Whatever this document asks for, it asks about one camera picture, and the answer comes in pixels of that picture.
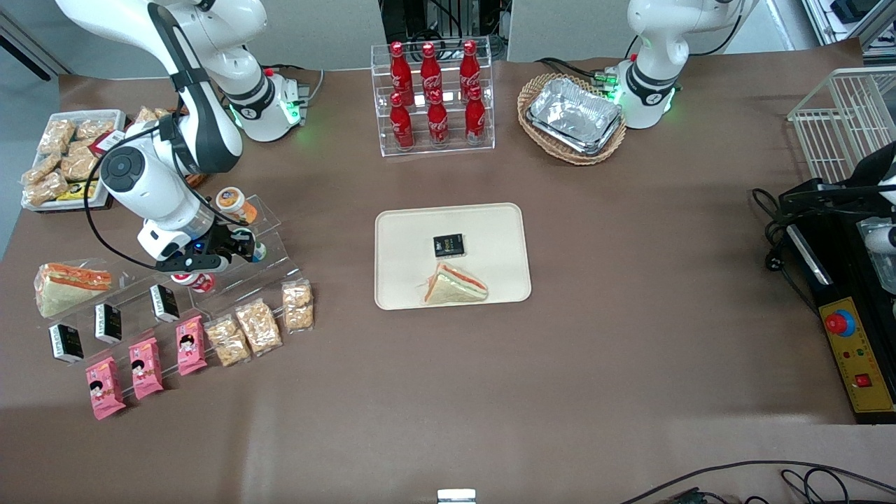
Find black control box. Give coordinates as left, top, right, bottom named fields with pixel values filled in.
left=780, top=178, right=896, bottom=426

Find white rectangular snack tray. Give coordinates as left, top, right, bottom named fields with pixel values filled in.
left=21, top=110, right=127, bottom=211

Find red cap gum bottle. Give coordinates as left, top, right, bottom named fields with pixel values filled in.
left=171, top=272, right=215, bottom=295

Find black arm base cable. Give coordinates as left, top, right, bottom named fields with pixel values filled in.
left=535, top=57, right=617, bottom=88

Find wrapped triangle sandwich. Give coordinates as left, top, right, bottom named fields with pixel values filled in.
left=420, top=262, right=489, bottom=306
left=35, top=262, right=113, bottom=319

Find grey arm base cable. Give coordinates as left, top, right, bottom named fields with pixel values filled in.
left=266, top=64, right=326, bottom=106

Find white wire basket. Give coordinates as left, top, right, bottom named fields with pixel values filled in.
left=787, top=67, right=896, bottom=184

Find black cables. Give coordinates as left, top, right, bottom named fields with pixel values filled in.
left=619, top=460, right=896, bottom=504

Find clear acrylic snack step stand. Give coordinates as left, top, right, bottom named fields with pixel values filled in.
left=35, top=246, right=211, bottom=393

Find cream plastic tray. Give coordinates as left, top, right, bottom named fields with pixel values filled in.
left=374, top=203, right=532, bottom=311

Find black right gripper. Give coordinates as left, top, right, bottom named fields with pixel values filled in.
left=155, top=230, right=257, bottom=274

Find aluminium foil tray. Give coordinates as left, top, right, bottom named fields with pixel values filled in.
left=526, top=77, right=624, bottom=156

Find green cap gum bottle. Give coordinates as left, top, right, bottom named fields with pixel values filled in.
left=238, top=227, right=269, bottom=265

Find clear bag of crackers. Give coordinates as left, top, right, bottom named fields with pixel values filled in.
left=204, top=316, right=251, bottom=369
left=234, top=300, right=284, bottom=358
left=281, top=283, right=314, bottom=339

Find orange cap gum bottle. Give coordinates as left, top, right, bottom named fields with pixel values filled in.
left=216, top=187, right=258, bottom=226

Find pink snack pack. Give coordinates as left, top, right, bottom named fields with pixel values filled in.
left=129, top=337, right=165, bottom=401
left=85, top=356, right=127, bottom=421
left=176, top=316, right=209, bottom=377

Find red cookie box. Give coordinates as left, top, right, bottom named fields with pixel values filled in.
left=89, top=130, right=127, bottom=158

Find brown wicker basket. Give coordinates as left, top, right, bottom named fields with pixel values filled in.
left=126, top=107, right=211, bottom=191

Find clear acrylic bottle rack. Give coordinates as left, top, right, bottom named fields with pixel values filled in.
left=371, top=36, right=496, bottom=158

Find black power cable with plug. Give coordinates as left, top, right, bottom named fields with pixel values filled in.
left=752, top=188, right=820, bottom=309

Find light wicker basket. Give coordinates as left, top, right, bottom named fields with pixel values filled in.
left=517, top=73, right=628, bottom=167

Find clear acrylic gum step stand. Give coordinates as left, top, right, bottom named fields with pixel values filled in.
left=161, top=196, right=306, bottom=316

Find red cola bottle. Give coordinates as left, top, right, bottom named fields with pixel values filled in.
left=427, top=90, right=450, bottom=148
left=465, top=85, right=487, bottom=146
left=459, top=40, right=482, bottom=95
left=390, top=42, right=414, bottom=102
left=389, top=92, right=415, bottom=151
left=420, top=42, right=443, bottom=97

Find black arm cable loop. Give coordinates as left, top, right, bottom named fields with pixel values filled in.
left=83, top=125, right=163, bottom=271

